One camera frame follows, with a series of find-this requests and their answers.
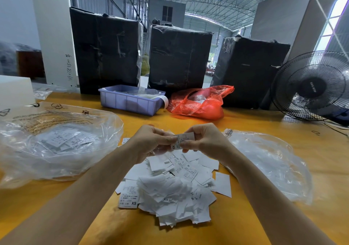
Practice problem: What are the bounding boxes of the person's left hand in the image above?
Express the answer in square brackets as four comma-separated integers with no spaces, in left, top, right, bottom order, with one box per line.
[127,124,179,163]

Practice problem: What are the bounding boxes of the person's right hand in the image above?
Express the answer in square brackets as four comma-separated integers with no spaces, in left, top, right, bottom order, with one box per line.
[180,123,236,161]

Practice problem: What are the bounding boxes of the white paper label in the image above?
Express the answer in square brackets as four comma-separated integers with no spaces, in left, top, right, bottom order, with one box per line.
[170,131,196,151]

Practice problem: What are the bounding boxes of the pile of white labels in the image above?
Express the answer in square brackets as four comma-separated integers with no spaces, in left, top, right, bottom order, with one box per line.
[115,135,232,228]

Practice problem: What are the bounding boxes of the clear plastic bag black print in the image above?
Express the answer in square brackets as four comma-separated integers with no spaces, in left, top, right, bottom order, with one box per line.
[224,128,314,205]

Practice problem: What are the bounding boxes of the large clear bag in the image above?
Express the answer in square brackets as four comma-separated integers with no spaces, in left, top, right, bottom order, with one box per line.
[0,102,124,189]

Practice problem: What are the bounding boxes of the person's left forearm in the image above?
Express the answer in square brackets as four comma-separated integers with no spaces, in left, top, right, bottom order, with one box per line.
[0,151,141,245]

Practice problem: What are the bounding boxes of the person's right forearm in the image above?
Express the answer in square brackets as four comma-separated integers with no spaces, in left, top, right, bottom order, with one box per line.
[221,151,336,245]

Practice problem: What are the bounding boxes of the red plastic bag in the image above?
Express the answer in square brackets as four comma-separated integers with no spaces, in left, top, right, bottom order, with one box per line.
[167,85,235,120]

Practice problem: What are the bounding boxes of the blue plastic bin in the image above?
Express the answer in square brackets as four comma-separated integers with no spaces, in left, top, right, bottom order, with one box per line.
[99,84,170,116]

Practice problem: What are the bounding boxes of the large black wrapped bale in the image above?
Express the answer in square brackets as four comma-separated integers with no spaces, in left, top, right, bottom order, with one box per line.
[212,35,291,110]
[69,7,144,96]
[148,24,213,96]

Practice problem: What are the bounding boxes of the black table fan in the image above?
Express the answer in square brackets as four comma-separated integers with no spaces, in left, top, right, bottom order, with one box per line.
[272,50,349,124]

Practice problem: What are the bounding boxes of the grey cabin with window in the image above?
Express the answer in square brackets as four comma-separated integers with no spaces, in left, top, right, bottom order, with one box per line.
[147,0,186,29]

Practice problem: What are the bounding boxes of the brown wooden cabinet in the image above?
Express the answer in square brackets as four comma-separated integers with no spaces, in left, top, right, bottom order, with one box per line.
[17,50,45,79]

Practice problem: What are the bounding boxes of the white foam box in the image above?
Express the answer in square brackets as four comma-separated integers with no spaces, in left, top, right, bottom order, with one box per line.
[0,75,36,111]

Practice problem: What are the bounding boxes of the white pillar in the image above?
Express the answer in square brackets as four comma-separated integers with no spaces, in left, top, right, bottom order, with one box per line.
[30,0,79,88]

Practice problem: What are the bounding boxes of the bundle of cables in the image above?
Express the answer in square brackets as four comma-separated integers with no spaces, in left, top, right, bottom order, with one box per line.
[324,120,349,139]

